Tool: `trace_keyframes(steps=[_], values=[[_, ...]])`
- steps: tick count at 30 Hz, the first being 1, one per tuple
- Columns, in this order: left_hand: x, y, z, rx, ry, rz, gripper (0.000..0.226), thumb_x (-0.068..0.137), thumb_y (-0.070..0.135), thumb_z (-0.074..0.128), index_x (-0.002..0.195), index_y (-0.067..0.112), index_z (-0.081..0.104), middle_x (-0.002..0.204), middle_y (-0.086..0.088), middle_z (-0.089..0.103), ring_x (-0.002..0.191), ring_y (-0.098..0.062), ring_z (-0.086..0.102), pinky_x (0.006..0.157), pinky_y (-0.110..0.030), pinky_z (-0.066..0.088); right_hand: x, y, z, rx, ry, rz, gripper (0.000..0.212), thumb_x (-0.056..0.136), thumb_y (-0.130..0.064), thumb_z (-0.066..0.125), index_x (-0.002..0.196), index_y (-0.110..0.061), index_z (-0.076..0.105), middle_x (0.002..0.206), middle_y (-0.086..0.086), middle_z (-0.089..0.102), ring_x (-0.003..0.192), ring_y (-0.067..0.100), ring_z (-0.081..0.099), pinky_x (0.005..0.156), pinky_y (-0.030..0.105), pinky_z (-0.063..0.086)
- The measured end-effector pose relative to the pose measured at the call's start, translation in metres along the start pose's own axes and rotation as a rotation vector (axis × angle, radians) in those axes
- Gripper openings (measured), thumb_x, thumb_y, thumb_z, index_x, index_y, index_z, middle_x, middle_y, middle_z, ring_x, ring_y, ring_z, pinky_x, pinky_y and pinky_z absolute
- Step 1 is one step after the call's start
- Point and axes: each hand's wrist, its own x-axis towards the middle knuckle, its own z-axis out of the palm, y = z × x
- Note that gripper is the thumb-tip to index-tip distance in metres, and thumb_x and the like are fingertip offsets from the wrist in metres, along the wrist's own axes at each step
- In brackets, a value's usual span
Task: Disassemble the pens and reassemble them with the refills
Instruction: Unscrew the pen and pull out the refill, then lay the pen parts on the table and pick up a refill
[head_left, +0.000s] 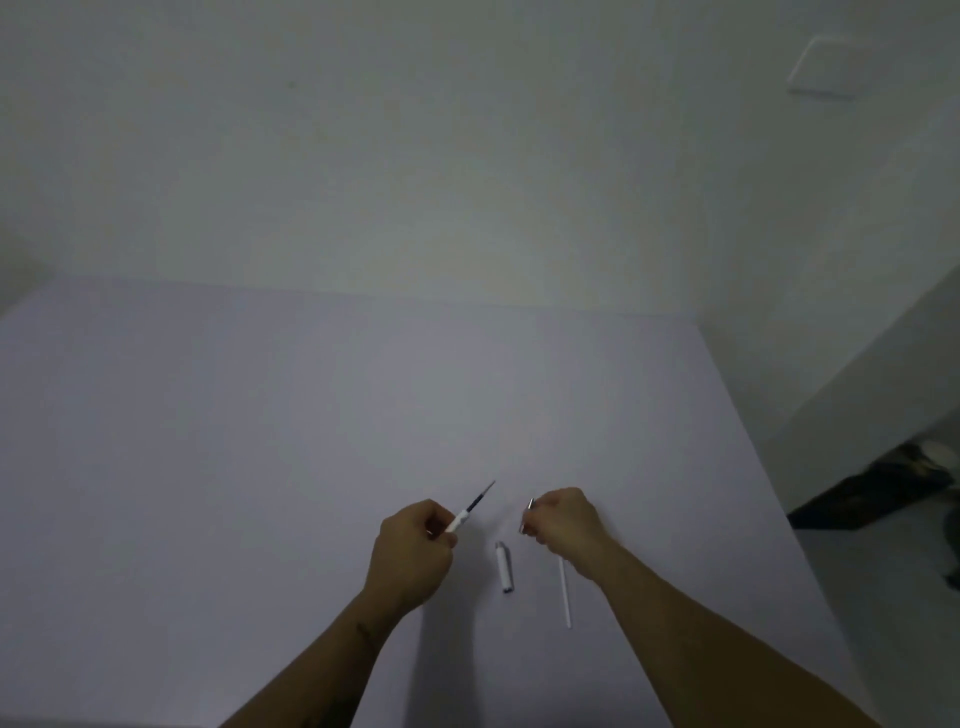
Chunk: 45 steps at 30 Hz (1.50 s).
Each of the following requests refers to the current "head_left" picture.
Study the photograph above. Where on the white pen cap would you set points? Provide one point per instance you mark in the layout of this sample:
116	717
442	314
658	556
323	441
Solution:
505	566

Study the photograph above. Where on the person's left forearm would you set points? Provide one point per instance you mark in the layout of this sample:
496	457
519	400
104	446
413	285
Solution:
315	675

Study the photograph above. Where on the thin pen refill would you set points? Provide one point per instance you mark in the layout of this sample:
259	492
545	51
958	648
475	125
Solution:
565	600

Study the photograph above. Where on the black trash bin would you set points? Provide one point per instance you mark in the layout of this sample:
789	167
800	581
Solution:
862	495

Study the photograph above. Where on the white pen body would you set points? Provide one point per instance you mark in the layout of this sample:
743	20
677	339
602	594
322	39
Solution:
459	520

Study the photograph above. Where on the white wall switch plate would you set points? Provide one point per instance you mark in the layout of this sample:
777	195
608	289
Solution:
829	67

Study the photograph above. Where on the person's right forearm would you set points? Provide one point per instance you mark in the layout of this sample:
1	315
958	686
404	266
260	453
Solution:
712	645

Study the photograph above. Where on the person's right hand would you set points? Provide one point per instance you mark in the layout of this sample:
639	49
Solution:
570	529

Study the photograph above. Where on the person's left hand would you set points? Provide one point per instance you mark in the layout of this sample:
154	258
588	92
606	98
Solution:
409	559

